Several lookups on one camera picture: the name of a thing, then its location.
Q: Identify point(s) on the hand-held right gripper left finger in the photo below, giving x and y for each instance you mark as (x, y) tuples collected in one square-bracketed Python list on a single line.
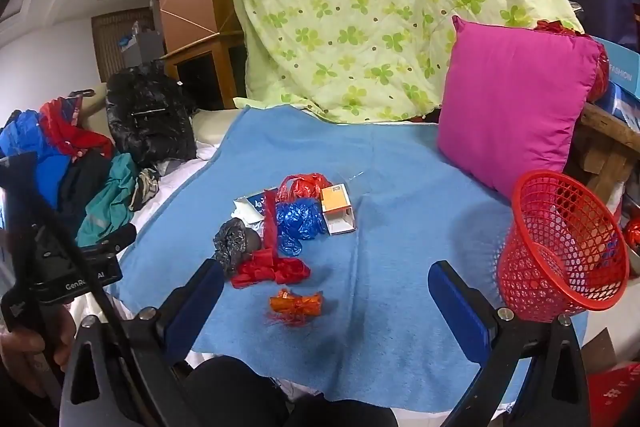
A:
[(195, 307)]

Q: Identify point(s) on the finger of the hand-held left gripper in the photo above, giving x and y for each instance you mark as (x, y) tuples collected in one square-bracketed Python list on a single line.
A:
[(120, 237)]

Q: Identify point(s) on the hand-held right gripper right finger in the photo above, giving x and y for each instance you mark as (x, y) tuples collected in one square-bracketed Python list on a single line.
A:
[(460, 312)]

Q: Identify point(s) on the grey plastic bag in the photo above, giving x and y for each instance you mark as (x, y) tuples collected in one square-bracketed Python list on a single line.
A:
[(232, 242)]

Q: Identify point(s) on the red mesh basket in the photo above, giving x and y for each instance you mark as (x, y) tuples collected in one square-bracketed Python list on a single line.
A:
[(530, 257)]

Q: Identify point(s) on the orange foil wrapper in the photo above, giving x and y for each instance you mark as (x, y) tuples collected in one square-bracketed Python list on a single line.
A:
[(295, 304)]

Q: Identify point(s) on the white tissue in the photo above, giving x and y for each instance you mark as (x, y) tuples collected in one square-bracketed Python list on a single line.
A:
[(245, 213)]

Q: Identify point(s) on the red ribbon strip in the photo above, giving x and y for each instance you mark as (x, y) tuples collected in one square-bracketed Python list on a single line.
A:
[(270, 222)]

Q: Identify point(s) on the blue printed packet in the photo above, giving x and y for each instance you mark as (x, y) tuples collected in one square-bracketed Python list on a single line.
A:
[(259, 202)]

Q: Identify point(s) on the blue plastic bag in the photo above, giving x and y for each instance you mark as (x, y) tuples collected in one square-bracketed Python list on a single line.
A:
[(297, 219)]

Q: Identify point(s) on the small orange white box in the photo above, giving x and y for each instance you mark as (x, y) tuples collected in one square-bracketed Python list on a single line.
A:
[(335, 207)]

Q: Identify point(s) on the person's left hand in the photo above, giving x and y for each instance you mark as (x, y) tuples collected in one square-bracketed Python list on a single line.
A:
[(22, 349)]

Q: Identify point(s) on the teal garment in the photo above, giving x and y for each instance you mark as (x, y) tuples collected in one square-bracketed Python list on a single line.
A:
[(107, 202)]

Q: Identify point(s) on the grey patterned cloth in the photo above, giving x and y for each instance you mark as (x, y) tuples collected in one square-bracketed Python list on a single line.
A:
[(145, 187)]

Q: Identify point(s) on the black garment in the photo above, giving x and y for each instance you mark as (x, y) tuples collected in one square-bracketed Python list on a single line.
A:
[(80, 187)]

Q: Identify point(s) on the pale bed sheet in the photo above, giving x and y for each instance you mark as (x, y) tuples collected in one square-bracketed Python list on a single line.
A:
[(175, 187)]

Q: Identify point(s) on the blue blanket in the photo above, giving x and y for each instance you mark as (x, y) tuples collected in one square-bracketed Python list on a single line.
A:
[(400, 257)]

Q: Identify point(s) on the blue garment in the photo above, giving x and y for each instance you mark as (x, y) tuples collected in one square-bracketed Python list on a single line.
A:
[(35, 152)]

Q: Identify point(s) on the red garment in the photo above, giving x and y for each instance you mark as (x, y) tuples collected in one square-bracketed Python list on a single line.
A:
[(70, 127)]

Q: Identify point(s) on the black puffer jacket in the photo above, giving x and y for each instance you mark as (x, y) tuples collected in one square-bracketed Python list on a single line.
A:
[(150, 117)]

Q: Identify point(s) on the cream cushion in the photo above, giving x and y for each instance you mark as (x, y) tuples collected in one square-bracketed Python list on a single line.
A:
[(210, 127)]

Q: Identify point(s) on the brown cardboard piece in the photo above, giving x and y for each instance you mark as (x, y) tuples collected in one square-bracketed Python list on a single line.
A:
[(600, 352)]

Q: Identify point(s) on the red paper bag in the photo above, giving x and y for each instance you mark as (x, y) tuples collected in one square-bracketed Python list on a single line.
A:
[(617, 394)]

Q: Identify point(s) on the grey storage box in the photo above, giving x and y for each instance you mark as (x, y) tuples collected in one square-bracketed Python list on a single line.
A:
[(145, 47)]

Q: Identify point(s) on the wooden chair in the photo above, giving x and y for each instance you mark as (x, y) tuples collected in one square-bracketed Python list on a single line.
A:
[(200, 52)]

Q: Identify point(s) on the magenta pillow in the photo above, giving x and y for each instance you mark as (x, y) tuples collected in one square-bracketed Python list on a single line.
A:
[(510, 107)]

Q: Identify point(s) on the wooden bench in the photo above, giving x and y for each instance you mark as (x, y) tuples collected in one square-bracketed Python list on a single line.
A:
[(605, 147)]

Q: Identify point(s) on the white and blue packet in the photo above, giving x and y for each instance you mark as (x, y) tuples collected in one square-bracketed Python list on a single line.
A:
[(625, 107)]

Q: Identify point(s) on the shiny red plastic bag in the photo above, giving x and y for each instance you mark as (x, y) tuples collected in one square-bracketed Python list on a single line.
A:
[(602, 72)]

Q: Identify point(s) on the light blue cardboard box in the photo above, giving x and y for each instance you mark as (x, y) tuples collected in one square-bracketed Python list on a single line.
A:
[(622, 69)]

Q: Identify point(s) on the green floral quilt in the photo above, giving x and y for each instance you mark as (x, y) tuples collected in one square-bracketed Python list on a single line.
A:
[(360, 7)]

